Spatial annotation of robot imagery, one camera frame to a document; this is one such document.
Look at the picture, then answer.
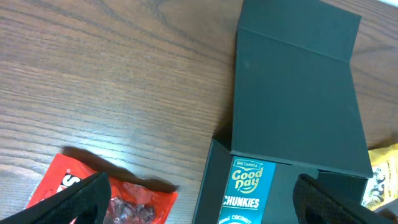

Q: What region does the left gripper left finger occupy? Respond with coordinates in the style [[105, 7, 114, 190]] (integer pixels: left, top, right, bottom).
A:
[[1, 172, 111, 224]]

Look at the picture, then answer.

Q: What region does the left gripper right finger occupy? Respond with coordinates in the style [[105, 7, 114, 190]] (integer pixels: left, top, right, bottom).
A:
[[292, 174, 394, 224]]

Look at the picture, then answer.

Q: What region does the teal Chunkies cookie box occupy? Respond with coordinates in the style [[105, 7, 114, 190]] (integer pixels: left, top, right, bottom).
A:
[[218, 156, 276, 224]]

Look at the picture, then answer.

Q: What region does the red Hacks candy bag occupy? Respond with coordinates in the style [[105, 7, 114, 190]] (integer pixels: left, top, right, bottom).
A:
[[26, 154, 178, 223]]

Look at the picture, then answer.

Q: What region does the yellow Hacks candy bag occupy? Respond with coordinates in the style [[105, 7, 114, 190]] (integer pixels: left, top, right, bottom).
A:
[[361, 144, 397, 211]]

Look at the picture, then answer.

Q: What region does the dark green open box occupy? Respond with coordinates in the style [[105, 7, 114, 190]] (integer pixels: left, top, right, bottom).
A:
[[193, 0, 373, 223]]

